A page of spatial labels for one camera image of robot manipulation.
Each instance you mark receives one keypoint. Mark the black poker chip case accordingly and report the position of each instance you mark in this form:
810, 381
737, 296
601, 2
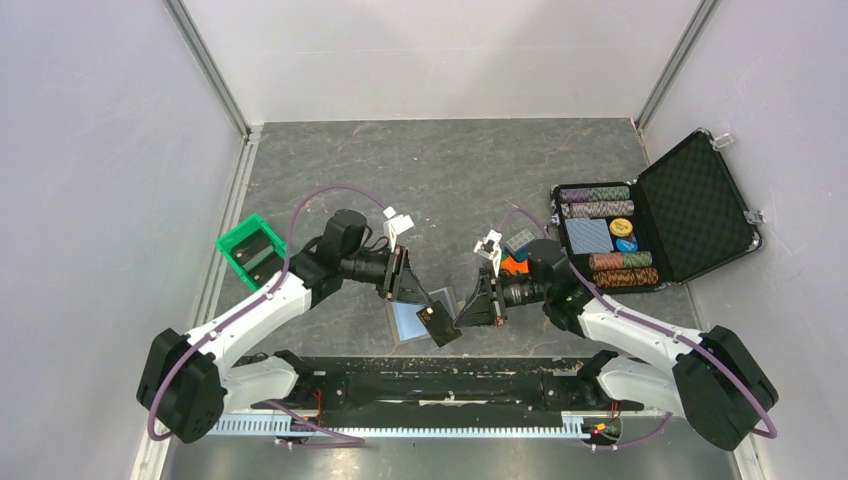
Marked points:
689, 214

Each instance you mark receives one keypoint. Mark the grey toy brick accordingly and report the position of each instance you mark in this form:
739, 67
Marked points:
520, 240

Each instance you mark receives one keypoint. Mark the orange curved block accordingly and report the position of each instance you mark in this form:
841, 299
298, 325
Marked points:
513, 267

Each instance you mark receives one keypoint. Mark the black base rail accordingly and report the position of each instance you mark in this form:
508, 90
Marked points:
445, 392

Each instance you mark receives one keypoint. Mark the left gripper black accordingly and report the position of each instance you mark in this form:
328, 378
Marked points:
399, 282

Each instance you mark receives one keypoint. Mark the blue round chip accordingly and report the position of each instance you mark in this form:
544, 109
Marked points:
626, 245

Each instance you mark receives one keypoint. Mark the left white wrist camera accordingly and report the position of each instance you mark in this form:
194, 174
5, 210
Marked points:
394, 225

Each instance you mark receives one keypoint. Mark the green plastic bin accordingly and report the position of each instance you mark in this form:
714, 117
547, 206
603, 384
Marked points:
227, 241

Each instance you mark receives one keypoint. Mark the poker chip row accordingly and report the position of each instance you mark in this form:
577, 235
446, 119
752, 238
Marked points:
601, 209
622, 278
619, 260
595, 194

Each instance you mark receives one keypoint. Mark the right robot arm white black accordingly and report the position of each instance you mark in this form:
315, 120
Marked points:
710, 379

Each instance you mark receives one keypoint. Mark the yellow dealer button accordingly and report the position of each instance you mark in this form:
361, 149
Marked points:
621, 227

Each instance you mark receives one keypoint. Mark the dark credit card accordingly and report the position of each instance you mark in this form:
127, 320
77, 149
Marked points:
438, 323
257, 256

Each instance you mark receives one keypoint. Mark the top poker chip row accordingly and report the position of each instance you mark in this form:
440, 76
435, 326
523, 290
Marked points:
595, 194

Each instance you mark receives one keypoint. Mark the blue playing card deck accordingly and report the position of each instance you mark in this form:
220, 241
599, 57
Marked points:
588, 236

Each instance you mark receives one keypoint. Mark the bottom poker chip row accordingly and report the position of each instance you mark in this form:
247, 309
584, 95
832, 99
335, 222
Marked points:
622, 278

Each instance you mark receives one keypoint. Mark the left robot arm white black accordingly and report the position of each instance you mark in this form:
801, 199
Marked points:
191, 380

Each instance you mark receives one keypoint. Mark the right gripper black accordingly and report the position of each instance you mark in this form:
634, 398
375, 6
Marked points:
483, 308

